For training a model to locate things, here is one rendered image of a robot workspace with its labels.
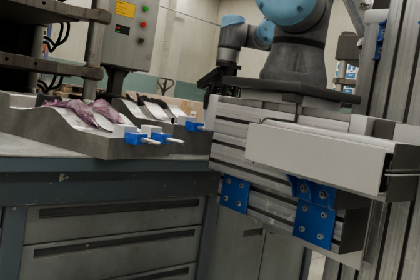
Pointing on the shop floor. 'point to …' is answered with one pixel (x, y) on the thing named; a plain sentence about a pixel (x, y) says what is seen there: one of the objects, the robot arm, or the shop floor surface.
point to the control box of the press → (127, 33)
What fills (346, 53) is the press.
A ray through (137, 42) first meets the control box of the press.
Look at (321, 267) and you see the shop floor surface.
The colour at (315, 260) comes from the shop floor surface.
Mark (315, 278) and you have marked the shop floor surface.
